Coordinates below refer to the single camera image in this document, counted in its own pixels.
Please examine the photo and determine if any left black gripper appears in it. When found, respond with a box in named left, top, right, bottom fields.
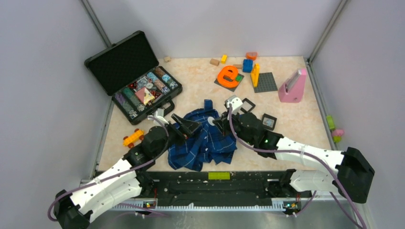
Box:
left=153, top=114, right=201, bottom=158

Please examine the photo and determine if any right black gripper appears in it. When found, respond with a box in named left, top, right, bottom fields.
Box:
left=213, top=108, right=255, bottom=146

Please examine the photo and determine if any white badge backing disc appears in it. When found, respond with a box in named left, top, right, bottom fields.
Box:
left=207, top=116, right=215, bottom=126

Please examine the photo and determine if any blue plaid shirt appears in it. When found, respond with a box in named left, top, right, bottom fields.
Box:
left=168, top=99, right=237, bottom=172

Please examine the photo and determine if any black square frame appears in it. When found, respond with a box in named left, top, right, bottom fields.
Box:
left=261, top=114, right=277, bottom=131
left=240, top=98, right=256, bottom=113

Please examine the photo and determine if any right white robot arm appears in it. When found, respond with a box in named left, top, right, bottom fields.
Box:
left=209, top=112, right=375, bottom=204

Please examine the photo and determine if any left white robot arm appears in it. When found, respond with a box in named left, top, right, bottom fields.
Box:
left=48, top=114, right=202, bottom=229

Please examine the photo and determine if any orange letter e toy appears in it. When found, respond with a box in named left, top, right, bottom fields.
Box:
left=217, top=65, right=238, bottom=88

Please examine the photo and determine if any green lego brick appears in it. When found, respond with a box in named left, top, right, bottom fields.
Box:
left=235, top=75, right=244, bottom=82

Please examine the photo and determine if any orange toy car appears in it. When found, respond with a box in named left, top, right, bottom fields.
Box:
left=123, top=128, right=144, bottom=148

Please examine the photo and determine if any lime green brick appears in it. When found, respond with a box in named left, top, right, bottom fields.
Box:
left=208, top=172, right=231, bottom=180

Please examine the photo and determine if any yellow toy piece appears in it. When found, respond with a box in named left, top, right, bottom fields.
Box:
left=250, top=63, right=260, bottom=88

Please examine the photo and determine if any grey lego baseplate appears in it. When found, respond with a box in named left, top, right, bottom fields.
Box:
left=254, top=72, right=278, bottom=93

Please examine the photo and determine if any wooden block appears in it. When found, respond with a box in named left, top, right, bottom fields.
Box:
left=210, top=58, right=220, bottom=66

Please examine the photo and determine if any small yellow block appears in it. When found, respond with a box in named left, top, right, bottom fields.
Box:
left=220, top=54, right=227, bottom=64

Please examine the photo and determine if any blue lego brick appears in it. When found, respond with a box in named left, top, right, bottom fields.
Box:
left=242, top=59, right=254, bottom=73

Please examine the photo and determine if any orange cup toy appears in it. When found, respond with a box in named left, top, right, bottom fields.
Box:
left=245, top=52, right=258, bottom=61

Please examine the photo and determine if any pink wedge stand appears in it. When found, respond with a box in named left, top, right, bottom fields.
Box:
left=278, top=68, right=308, bottom=103

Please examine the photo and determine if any black poker chip case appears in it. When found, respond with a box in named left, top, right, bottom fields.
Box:
left=84, top=31, right=182, bottom=125

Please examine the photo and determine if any green pink toy outside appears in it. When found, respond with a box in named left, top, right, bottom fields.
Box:
left=326, top=115, right=345, bottom=143

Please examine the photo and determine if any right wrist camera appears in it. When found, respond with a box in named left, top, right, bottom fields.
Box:
left=225, top=95, right=243, bottom=115

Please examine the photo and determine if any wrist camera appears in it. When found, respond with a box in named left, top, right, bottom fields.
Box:
left=225, top=95, right=243, bottom=115
left=147, top=108, right=169, bottom=126

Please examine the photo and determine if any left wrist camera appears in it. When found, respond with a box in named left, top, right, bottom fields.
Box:
left=147, top=108, right=169, bottom=126

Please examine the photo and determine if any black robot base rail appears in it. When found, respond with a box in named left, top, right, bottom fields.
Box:
left=111, top=171, right=313, bottom=211

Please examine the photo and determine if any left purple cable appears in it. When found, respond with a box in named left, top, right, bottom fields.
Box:
left=47, top=115, right=171, bottom=222

